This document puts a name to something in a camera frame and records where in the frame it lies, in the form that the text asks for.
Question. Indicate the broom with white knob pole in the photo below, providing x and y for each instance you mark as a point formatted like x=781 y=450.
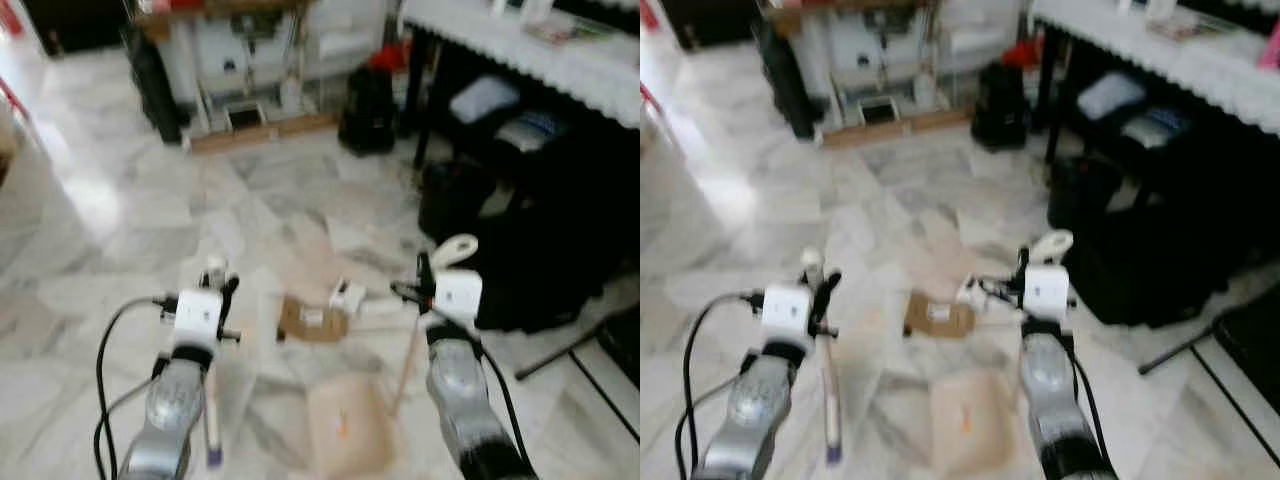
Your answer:
x=213 y=420
x=832 y=400

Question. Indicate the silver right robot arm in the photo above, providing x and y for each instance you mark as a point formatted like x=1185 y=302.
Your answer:
x=1055 y=390
x=465 y=390

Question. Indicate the small white box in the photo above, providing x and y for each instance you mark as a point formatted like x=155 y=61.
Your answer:
x=972 y=290
x=348 y=296

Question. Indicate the brown cardboard piece with label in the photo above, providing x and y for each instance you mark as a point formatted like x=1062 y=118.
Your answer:
x=312 y=322
x=940 y=318

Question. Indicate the large black luggage bag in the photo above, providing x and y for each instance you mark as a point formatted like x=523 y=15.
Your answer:
x=540 y=250
x=1160 y=250

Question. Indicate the black tripod stand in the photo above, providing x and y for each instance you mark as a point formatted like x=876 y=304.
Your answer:
x=1190 y=348
x=565 y=352

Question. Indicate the black bin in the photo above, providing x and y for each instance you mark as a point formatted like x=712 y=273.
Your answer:
x=1000 y=110
x=366 y=115

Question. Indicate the grey bag with blue print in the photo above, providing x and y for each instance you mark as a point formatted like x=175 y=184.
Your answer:
x=1155 y=128
x=530 y=130

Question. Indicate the white soft bag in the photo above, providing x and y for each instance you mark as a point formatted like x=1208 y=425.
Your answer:
x=485 y=98
x=1110 y=95

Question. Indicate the tall black cylinder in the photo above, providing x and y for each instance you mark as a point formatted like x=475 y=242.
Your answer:
x=155 y=90
x=785 y=85

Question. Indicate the white shelf unit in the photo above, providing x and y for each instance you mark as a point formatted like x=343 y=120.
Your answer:
x=250 y=60
x=880 y=55

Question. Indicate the red item on bin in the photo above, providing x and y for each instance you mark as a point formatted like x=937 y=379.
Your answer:
x=1022 y=54
x=388 y=57

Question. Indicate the white lace tablecloth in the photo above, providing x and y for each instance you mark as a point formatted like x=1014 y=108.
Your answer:
x=1190 y=55
x=560 y=65

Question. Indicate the flat books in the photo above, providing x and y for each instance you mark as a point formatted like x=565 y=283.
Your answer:
x=560 y=30
x=1190 y=28

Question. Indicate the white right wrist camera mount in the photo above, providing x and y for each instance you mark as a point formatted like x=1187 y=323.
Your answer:
x=1047 y=292
x=460 y=295

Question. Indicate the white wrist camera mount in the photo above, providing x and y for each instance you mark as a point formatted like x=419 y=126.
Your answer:
x=198 y=315
x=1047 y=292
x=460 y=295
x=785 y=312

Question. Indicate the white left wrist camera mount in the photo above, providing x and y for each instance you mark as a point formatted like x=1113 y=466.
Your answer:
x=198 y=315
x=785 y=312

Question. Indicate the black table frame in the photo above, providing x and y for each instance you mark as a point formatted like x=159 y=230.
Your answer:
x=420 y=90
x=1050 y=90

